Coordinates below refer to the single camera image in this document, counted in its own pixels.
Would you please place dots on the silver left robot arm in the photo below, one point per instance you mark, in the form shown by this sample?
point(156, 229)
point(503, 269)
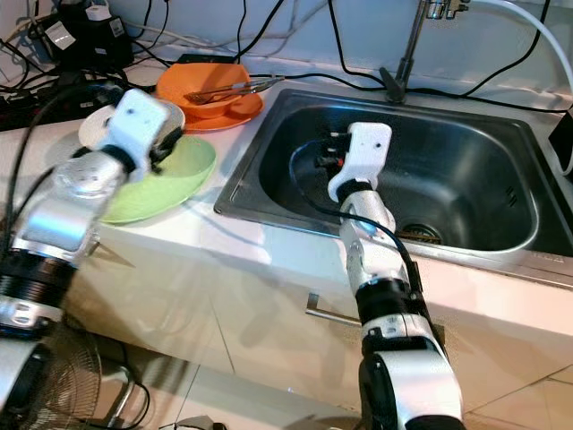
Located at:
point(63, 206)

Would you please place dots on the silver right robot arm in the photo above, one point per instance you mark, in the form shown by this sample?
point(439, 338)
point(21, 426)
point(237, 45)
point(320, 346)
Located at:
point(385, 269)

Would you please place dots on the green plate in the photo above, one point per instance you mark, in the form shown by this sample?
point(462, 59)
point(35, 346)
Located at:
point(170, 184)

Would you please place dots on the orange bowl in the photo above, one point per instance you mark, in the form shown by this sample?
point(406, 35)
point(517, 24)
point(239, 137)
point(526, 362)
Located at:
point(177, 82)

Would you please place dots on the orange plate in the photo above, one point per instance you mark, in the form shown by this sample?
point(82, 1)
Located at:
point(237, 116)

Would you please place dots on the metal tongs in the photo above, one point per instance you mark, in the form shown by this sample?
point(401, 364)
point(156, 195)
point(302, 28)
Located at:
point(233, 90)

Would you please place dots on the sink drain strainer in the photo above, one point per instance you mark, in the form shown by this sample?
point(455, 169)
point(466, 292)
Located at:
point(421, 235)

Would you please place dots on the steel faucet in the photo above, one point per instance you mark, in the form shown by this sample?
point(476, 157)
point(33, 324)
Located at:
point(410, 49)

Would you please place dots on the black power adapter box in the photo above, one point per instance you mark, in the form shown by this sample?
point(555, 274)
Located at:
point(89, 40)

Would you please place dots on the stainless steel sink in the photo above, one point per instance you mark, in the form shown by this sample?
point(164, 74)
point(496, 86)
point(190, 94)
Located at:
point(474, 170)

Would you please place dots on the white plug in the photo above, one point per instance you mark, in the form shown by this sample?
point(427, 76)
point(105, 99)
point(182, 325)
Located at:
point(98, 12)

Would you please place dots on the black power strip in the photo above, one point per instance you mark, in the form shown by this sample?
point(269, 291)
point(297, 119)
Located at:
point(22, 107)

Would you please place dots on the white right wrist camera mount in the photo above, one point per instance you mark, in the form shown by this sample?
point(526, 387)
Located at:
point(365, 152)

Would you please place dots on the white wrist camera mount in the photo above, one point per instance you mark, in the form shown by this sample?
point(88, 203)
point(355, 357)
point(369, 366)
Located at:
point(139, 121)
point(365, 152)

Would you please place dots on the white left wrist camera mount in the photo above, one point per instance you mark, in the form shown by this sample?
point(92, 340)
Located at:
point(139, 121)

